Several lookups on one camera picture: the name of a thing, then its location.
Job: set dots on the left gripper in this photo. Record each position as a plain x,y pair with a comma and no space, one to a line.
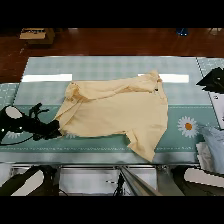
50,130

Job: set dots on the cream T-shirt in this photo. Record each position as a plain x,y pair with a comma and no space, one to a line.
113,110

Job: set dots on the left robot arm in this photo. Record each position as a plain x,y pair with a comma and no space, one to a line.
13,121

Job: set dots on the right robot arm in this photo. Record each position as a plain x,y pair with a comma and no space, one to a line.
203,176

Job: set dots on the cardboard box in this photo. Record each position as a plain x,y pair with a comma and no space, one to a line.
36,36

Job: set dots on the white garment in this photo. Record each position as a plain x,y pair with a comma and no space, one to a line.
203,156

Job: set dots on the light blue garment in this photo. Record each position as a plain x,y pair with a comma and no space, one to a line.
215,146

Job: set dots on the white sheet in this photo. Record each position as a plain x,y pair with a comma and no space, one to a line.
218,110

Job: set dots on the silver frame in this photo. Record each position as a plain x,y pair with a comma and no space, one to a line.
140,186

